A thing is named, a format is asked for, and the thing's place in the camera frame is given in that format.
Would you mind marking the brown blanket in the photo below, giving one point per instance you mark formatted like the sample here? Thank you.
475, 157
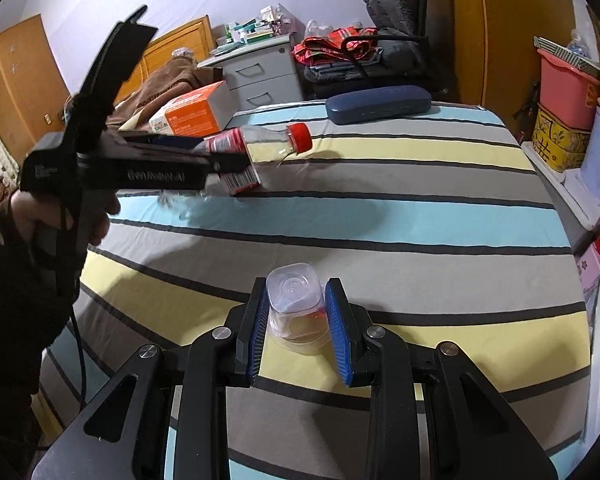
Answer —
180, 77

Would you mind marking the striped bed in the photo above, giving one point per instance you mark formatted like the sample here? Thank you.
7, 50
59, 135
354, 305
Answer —
405, 220

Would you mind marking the person's left hand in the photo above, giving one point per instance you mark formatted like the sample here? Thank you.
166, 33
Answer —
30, 215

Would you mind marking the orange white carton box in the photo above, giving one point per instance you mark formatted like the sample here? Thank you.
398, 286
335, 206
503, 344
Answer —
200, 110

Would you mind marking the flat box green edge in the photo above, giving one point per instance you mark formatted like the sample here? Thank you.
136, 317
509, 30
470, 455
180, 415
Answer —
565, 52

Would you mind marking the wooden headboard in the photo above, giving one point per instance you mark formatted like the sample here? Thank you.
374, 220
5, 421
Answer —
180, 40

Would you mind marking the navy glasses case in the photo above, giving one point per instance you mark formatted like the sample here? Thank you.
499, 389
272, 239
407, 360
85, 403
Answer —
380, 105

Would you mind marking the wooden wardrobe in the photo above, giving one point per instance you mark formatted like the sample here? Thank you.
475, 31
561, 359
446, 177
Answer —
505, 20

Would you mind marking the black folded stand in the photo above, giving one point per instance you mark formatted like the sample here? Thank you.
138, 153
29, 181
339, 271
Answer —
527, 110

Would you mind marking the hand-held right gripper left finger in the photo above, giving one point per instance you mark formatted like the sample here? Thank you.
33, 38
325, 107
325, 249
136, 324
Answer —
252, 340

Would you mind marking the grey storage bin white lid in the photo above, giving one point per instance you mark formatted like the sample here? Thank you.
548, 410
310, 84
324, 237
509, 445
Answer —
560, 185

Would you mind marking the yellow patterned box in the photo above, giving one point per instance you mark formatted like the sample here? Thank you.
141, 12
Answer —
555, 135

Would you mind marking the person's left forearm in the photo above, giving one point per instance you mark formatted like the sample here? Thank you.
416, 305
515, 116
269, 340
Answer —
15, 335

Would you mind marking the plastic bottle red cap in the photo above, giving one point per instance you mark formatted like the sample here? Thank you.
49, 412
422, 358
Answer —
265, 147

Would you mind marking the clutter of bottles and boxes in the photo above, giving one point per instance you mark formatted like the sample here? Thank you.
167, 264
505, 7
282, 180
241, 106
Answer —
255, 27

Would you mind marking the pink floral box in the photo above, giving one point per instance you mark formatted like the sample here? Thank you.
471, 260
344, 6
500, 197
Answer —
590, 272

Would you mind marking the wooden door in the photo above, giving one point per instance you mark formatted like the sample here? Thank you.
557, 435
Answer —
20, 70

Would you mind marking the grey drawer cabinet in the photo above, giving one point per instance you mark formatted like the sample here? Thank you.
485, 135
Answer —
265, 70

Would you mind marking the clear plastic cup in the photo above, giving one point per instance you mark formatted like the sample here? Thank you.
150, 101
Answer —
295, 290

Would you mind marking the black office chair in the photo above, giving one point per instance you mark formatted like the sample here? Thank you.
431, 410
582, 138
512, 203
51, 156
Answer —
440, 20

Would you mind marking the pink storage box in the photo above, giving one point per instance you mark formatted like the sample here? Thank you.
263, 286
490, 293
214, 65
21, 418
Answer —
565, 90

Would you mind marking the grey padded cushion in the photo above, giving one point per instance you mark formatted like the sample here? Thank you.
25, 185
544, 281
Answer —
385, 5

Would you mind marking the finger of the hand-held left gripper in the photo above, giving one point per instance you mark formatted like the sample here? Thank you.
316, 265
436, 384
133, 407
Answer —
170, 142
230, 164

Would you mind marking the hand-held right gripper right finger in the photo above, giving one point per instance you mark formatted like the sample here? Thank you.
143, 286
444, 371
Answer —
337, 335

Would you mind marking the red clothes pile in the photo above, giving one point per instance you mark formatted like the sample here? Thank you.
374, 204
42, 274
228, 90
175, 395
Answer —
330, 47

